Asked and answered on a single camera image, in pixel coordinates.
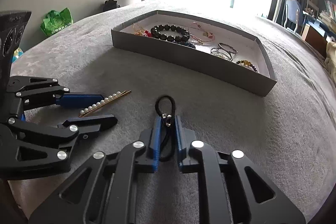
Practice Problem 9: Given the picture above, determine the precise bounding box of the black bag on floor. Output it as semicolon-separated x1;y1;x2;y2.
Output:
102;0;120;12

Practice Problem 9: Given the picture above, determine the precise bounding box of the pink cord bracelet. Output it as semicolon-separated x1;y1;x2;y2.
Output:
187;21;216;44

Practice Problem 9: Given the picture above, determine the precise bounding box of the blue desk chair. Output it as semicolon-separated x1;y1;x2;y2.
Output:
283;0;304;34

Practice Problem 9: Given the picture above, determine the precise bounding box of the green plastic bag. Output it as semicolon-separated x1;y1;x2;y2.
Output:
41;7;74;37

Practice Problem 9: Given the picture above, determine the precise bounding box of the pearl hair clip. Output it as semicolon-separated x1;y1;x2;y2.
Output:
79;90;131;118

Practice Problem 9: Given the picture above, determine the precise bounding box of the black hair tie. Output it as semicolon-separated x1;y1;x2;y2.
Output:
154;95;176;163

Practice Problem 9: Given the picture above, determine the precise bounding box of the blue desk with books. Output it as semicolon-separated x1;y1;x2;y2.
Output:
301;0;335;58

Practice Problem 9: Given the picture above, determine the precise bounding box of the beige blanket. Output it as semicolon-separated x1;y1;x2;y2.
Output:
325;42;336;81

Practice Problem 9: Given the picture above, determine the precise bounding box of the black bead bracelet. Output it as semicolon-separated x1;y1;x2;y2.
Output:
150;23;191;43

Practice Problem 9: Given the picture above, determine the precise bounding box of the grey jewelry tray box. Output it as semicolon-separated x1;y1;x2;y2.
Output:
111;10;277;97

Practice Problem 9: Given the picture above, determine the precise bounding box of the grey bed cover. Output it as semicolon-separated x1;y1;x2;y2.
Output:
11;0;335;221

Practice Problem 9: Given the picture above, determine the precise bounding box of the red and gold bracelet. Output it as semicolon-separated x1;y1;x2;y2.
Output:
132;23;153;38

